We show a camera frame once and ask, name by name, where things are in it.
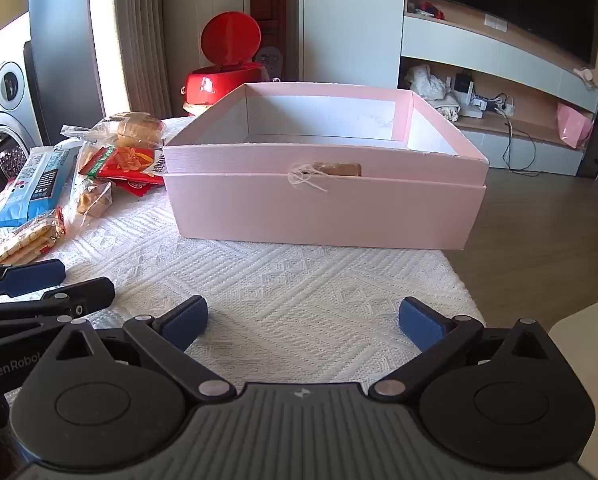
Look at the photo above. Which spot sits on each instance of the blue snack packet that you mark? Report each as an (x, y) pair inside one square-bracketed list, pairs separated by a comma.
[(34, 185)]

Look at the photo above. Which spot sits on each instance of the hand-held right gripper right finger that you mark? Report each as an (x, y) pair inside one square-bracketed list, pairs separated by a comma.
[(419, 322)]

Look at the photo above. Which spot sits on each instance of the grey washing machine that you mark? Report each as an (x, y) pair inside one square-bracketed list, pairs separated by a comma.
[(4, 110)]

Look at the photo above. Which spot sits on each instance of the crumpled white cloth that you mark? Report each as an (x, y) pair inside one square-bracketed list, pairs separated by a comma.
[(429, 85)]

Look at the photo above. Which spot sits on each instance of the black television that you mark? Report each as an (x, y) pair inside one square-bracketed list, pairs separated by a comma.
[(504, 0)]

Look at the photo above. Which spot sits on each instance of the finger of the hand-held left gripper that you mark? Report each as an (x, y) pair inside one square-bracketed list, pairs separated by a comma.
[(89, 292), (34, 277)]

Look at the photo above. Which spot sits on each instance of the white textured tablecloth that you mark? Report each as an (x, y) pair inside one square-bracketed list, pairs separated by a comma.
[(279, 280)]

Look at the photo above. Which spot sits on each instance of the pink cardboard box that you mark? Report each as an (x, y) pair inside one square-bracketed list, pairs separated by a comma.
[(329, 210)]

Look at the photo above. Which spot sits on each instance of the white power strip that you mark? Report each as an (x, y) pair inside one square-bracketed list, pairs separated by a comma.
[(504, 106)]

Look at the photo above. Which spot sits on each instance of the clear bun packet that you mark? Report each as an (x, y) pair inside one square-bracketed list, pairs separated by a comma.
[(134, 127)]

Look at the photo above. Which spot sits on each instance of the clear pastry packet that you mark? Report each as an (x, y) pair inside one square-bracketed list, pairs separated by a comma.
[(91, 200)]

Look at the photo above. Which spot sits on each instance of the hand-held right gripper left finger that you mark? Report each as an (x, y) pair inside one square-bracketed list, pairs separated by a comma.
[(186, 320)]

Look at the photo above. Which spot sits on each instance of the pink bag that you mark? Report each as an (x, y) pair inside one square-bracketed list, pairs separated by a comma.
[(574, 125)]

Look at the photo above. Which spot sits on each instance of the dark grey cabinet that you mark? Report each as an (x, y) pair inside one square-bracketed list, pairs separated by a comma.
[(64, 35)]

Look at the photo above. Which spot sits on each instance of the small grey appliance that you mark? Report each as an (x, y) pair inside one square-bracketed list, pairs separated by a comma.
[(270, 60)]

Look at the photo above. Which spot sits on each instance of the red round-label snack packet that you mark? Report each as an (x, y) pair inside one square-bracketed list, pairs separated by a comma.
[(139, 190)]

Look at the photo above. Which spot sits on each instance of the white side table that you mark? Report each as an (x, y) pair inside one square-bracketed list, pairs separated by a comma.
[(579, 360)]

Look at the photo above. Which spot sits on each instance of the small white device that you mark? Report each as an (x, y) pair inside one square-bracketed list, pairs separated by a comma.
[(586, 76)]

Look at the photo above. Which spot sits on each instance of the long red snack packet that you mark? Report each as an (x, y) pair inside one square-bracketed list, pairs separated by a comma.
[(129, 165)]

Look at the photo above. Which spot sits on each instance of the beige curtain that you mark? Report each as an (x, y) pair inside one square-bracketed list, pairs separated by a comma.
[(139, 35)]

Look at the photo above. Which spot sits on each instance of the red trash can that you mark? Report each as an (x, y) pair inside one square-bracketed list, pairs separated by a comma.
[(229, 40)]

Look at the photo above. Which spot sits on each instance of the red toy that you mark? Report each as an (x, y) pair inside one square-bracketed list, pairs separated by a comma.
[(431, 9)]

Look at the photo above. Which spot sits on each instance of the beige cracker packet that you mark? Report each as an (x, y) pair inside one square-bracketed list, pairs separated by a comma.
[(24, 240)]

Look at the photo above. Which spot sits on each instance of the white television cabinet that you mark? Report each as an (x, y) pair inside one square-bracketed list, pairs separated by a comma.
[(479, 45)]

